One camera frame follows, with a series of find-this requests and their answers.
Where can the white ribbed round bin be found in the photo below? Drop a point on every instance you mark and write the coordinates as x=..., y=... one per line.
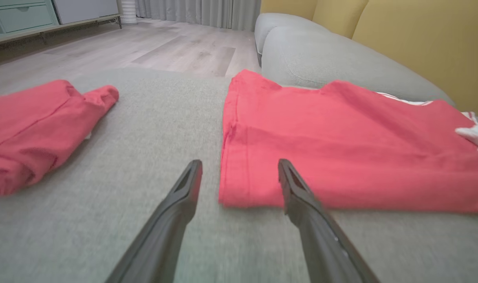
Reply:
x=129, y=11

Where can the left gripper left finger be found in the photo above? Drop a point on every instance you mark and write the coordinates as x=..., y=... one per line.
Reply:
x=172, y=228

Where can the red shorts white side panels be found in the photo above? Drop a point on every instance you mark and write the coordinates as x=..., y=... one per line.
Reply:
x=34, y=125

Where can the yellow sofa back cushion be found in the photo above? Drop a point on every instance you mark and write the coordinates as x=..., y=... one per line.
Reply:
x=286, y=7
x=337, y=15
x=427, y=47

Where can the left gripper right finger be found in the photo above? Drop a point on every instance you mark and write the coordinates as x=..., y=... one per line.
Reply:
x=321, y=239

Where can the pale green sideboard cabinet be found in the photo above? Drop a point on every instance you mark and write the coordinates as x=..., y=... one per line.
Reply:
x=22, y=17

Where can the large grey sofa chaise cushion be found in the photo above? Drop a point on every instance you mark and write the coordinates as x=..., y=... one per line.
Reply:
x=144, y=129

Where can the grey pleated curtain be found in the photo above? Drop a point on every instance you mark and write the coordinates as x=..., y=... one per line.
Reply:
x=191, y=11

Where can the grey sofa seat cushion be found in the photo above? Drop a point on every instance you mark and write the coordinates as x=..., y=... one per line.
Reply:
x=274, y=23
x=321, y=59

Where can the red white basketball jersey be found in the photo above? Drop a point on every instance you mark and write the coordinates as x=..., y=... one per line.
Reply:
x=341, y=149

